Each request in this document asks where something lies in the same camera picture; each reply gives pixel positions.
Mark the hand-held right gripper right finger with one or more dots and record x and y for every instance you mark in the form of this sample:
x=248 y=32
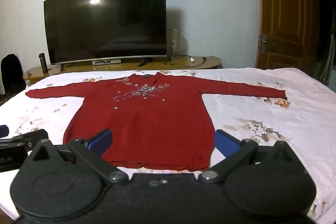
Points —
x=224 y=144

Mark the dark hanging cloth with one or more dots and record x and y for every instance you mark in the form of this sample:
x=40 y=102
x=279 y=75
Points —
x=328 y=61

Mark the clear glass cylinder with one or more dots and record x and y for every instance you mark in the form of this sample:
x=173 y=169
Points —
x=173 y=43

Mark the brown wooden door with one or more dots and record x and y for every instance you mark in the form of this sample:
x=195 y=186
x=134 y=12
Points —
x=283 y=8

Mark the black flask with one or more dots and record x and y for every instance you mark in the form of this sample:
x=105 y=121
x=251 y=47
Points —
x=43 y=64

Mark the silver set-top box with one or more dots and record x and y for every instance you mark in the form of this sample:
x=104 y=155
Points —
x=106 y=62

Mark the white floral bed sheet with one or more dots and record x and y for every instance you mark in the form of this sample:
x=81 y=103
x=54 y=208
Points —
x=262 y=113

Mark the red embellished sweater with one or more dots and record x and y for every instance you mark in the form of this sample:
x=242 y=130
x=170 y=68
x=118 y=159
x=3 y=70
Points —
x=144 y=129

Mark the wooden television cabinet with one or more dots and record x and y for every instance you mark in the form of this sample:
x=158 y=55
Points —
x=210 y=62

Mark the black rounded chair back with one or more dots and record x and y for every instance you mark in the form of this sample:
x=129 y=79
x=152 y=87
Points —
x=11 y=74

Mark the black curved television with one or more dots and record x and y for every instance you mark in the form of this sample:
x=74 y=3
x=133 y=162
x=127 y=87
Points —
x=105 y=22

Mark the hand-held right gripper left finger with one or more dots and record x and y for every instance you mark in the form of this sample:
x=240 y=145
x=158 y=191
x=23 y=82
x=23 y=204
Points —
x=101 y=141

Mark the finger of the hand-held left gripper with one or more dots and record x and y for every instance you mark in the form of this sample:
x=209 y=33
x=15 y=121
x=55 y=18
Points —
x=3 y=130
x=36 y=136

